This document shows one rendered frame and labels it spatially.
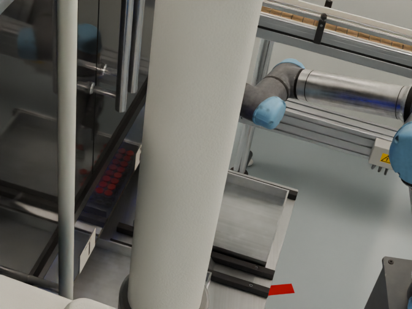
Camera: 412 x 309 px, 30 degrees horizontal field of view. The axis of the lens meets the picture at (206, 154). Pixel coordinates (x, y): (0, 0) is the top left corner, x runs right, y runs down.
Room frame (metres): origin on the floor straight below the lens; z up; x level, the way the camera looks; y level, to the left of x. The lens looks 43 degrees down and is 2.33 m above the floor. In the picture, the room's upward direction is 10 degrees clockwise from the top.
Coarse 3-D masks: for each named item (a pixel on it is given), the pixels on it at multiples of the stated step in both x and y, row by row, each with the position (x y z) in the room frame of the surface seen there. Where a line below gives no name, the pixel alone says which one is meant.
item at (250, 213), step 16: (240, 176) 1.47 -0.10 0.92; (224, 192) 1.44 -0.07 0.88; (240, 192) 1.45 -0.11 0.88; (256, 192) 1.46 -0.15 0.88; (272, 192) 1.46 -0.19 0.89; (288, 192) 1.45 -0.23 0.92; (224, 208) 1.38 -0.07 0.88; (240, 208) 1.39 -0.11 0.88; (256, 208) 1.40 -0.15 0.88; (272, 208) 1.41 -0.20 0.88; (224, 224) 1.32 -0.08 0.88; (240, 224) 1.33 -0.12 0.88; (256, 224) 1.34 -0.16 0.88; (272, 224) 1.35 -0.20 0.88; (224, 240) 1.27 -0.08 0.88; (240, 240) 1.28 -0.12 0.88; (256, 240) 1.29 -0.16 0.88; (272, 240) 1.27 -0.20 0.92; (240, 256) 1.21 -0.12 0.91; (256, 256) 1.24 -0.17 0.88
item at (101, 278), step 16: (96, 256) 1.15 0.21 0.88; (112, 256) 1.16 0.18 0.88; (128, 256) 1.17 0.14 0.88; (96, 272) 1.11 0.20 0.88; (112, 272) 1.11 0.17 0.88; (128, 272) 1.12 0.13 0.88; (208, 272) 1.14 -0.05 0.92; (80, 288) 1.05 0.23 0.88; (96, 288) 1.06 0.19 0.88; (112, 288) 1.07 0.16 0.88; (112, 304) 1.03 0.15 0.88
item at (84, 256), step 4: (92, 236) 1.08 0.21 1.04; (88, 240) 1.06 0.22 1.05; (92, 240) 1.08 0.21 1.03; (88, 244) 1.06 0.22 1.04; (92, 244) 1.08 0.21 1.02; (84, 248) 1.03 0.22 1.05; (88, 248) 1.06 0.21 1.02; (92, 248) 1.08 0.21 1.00; (84, 252) 1.03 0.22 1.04; (88, 252) 1.06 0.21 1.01; (80, 256) 1.01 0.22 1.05; (84, 256) 1.03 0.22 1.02; (88, 256) 1.06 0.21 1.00; (80, 260) 1.01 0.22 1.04; (84, 260) 1.03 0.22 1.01; (80, 264) 1.01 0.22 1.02; (84, 264) 1.03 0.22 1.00; (80, 268) 1.01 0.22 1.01; (80, 272) 1.02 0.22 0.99
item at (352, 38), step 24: (264, 0) 2.35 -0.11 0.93; (288, 0) 2.33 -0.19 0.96; (264, 24) 2.25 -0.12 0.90; (288, 24) 2.23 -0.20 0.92; (312, 24) 2.25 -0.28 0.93; (336, 24) 2.23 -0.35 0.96; (360, 24) 2.30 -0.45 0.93; (384, 24) 2.27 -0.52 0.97; (312, 48) 2.22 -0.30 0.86; (336, 48) 2.21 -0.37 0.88; (360, 48) 2.19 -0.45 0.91; (384, 48) 2.18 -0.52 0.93; (408, 48) 2.20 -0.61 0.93; (408, 72) 2.16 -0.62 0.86
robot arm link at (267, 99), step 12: (264, 84) 1.42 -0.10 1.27; (276, 84) 1.43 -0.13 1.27; (252, 96) 1.37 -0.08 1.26; (264, 96) 1.38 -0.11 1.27; (276, 96) 1.39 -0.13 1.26; (252, 108) 1.35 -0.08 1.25; (264, 108) 1.35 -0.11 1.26; (276, 108) 1.35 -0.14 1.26; (252, 120) 1.35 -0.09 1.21; (264, 120) 1.34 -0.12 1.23; (276, 120) 1.35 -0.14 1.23
